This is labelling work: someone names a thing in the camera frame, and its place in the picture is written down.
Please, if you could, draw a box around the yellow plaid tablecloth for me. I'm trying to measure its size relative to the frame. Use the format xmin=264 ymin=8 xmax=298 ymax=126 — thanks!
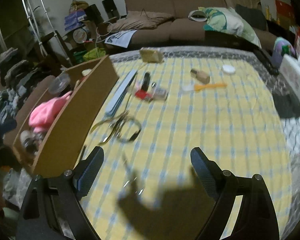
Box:
xmin=81 ymin=47 xmax=300 ymax=239

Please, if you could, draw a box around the pink cloth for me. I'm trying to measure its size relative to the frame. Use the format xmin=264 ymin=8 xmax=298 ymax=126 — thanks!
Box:
xmin=29 ymin=91 xmax=72 ymax=133

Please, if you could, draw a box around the green patterned pillow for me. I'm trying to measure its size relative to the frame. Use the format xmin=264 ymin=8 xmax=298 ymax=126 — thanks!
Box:
xmin=198 ymin=7 xmax=262 ymax=48

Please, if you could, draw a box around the tan blanket on sofa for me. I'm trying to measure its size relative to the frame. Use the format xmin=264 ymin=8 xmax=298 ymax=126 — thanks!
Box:
xmin=107 ymin=10 xmax=174 ymax=33

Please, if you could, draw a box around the purple green toy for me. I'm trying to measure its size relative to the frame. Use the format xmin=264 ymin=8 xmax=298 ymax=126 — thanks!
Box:
xmin=272 ymin=37 xmax=296 ymax=68

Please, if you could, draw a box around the orange handled white brush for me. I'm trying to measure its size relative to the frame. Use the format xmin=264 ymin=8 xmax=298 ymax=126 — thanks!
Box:
xmin=182 ymin=83 xmax=228 ymax=92

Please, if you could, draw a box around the white tissue box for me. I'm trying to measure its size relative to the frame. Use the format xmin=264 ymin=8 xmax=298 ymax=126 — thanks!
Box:
xmin=280 ymin=54 xmax=300 ymax=101

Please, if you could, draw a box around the white floor lamp stand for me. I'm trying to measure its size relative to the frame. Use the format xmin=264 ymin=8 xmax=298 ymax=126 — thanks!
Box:
xmin=21 ymin=0 xmax=73 ymax=67

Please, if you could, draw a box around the brown fabric sofa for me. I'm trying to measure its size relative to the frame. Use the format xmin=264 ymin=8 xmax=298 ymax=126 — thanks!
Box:
xmin=125 ymin=0 xmax=277 ymax=51

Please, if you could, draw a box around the red small box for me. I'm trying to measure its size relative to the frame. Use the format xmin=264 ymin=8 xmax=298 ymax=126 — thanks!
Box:
xmin=134 ymin=89 xmax=153 ymax=101

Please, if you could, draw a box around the tan wooden bottle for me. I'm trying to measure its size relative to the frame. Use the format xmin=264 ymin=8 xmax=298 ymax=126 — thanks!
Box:
xmin=190 ymin=69 xmax=210 ymax=85

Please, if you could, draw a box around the white printed paper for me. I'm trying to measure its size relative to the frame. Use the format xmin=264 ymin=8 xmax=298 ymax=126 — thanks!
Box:
xmin=104 ymin=30 xmax=136 ymax=48

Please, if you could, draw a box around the white round lid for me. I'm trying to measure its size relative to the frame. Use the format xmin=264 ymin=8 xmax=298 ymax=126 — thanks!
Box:
xmin=222 ymin=64 xmax=236 ymax=75

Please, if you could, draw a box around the round clear plastic container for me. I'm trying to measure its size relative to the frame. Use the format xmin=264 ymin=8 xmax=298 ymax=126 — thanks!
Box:
xmin=48 ymin=73 xmax=71 ymax=96

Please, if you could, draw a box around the brown cardboard sorting box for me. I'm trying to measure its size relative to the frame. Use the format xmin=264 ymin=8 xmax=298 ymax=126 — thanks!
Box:
xmin=12 ymin=56 xmax=119 ymax=178

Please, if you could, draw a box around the lime green bag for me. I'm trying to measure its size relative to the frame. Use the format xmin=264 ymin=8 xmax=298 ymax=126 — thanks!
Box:
xmin=74 ymin=47 xmax=106 ymax=64

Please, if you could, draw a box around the black remote control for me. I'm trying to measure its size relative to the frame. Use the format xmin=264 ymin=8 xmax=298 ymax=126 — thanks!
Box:
xmin=253 ymin=48 xmax=279 ymax=76

